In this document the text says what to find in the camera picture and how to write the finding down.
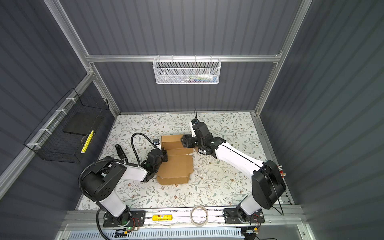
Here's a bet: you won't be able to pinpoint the brown cardboard paper box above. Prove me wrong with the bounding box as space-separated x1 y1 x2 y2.
156 135 196 185

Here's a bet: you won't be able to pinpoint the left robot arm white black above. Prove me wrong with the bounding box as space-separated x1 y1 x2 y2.
79 145 168 218

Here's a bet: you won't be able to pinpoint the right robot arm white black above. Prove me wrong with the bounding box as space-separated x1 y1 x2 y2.
181 118 287 222

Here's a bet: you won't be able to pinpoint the black marker on table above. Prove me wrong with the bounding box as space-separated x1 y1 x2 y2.
115 144 127 161

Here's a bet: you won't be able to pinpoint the clear tape roll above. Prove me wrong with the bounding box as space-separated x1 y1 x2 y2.
190 205 209 227

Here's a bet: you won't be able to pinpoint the items in white basket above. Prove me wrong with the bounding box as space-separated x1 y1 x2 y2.
180 74 219 84

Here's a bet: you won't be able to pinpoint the yellow ruler in basket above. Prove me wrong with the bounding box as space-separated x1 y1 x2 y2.
81 130 95 154

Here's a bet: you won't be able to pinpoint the black flat pad in basket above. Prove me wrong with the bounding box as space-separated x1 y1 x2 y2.
63 113 104 136

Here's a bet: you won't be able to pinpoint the black corrugated cable hose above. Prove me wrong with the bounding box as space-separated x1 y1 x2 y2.
78 132 158 240

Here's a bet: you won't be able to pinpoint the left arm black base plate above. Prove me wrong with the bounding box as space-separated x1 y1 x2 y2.
103 210 146 228

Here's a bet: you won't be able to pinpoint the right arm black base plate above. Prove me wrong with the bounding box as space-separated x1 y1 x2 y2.
223 208 265 225

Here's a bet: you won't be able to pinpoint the white wire mesh basket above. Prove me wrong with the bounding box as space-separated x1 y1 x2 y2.
153 59 222 85

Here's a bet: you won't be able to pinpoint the black wire mesh basket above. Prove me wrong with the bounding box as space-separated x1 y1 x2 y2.
24 89 110 164

